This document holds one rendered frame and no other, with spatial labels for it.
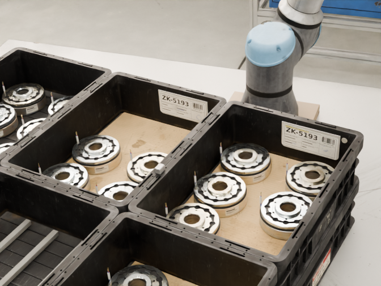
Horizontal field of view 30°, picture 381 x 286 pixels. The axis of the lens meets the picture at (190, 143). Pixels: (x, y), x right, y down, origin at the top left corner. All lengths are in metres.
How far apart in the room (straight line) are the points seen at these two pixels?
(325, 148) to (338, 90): 0.56
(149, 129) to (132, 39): 2.28
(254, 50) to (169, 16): 2.42
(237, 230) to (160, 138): 0.35
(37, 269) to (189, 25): 2.80
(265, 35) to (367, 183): 0.42
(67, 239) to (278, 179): 0.44
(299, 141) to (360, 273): 0.29
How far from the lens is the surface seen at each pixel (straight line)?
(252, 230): 1.34
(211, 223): 1.31
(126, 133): 1.62
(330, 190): 1.28
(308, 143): 1.47
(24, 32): 4.13
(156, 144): 1.57
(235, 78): 2.05
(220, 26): 3.94
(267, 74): 1.71
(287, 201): 1.34
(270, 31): 1.73
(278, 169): 1.48
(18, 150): 1.44
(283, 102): 1.76
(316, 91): 1.99
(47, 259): 1.33
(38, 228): 1.40
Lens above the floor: 1.73
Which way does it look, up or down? 35 degrees down
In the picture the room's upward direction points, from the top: 4 degrees counter-clockwise
